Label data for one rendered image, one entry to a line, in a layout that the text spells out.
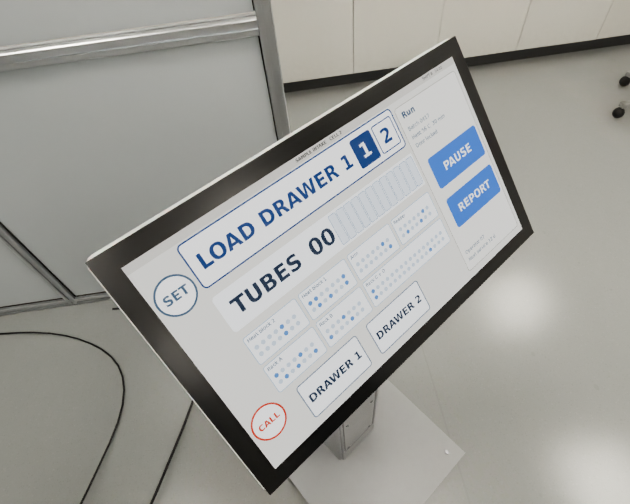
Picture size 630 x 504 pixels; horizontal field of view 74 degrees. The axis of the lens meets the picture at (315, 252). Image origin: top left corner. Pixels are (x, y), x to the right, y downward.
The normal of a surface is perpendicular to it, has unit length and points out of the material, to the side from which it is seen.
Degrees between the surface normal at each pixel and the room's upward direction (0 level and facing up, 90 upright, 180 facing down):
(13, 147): 90
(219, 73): 90
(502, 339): 0
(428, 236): 50
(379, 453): 3
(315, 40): 90
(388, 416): 5
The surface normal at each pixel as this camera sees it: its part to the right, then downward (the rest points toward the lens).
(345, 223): 0.46, 0.04
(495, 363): -0.07, -0.61
